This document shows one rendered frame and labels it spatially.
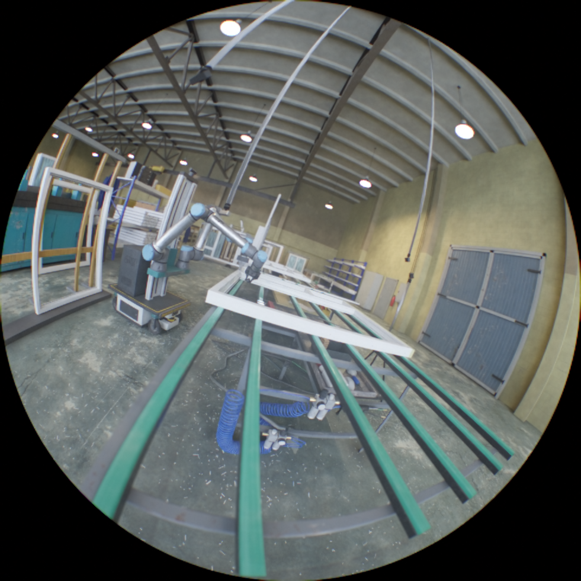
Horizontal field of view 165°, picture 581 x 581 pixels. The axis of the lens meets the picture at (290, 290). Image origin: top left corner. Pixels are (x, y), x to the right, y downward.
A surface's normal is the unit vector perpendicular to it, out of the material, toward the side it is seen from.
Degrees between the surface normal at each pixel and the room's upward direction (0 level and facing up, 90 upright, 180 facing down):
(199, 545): 0
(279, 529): 0
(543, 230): 90
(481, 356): 90
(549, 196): 90
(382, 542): 0
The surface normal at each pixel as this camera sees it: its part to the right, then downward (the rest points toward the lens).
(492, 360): -0.94, -0.30
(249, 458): 0.33, -0.93
